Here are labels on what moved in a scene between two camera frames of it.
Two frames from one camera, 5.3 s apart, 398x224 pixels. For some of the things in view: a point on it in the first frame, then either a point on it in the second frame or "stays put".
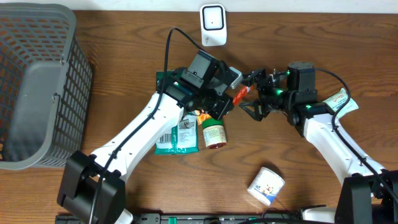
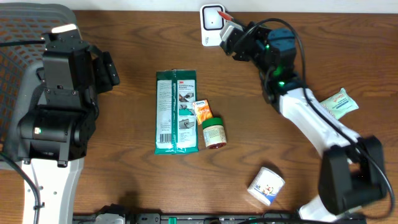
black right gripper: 266,82 to 257,32
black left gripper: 226,105 to 111,74
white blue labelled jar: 265,185 stays put
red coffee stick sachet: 241,93 to 225,15
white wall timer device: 213,24 stays put
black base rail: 195,219 stays put
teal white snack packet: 337,100 stays put
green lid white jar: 214,134 stays put
